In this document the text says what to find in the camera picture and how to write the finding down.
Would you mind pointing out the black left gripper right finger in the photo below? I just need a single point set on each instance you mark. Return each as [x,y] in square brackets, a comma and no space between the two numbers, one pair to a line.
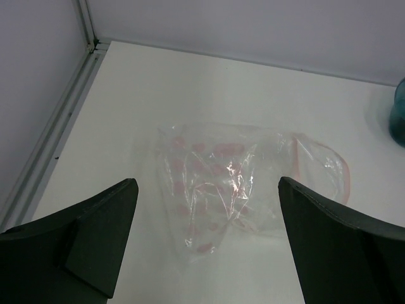
[341,255]

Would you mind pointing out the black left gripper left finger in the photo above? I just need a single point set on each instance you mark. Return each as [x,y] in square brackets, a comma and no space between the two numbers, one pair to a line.
[73,255]

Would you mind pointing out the clear zip top bag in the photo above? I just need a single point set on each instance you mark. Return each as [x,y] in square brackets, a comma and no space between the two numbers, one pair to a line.
[215,175]

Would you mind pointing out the teal transparent plastic bin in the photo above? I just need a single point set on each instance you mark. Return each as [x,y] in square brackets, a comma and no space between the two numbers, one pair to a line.
[397,115]

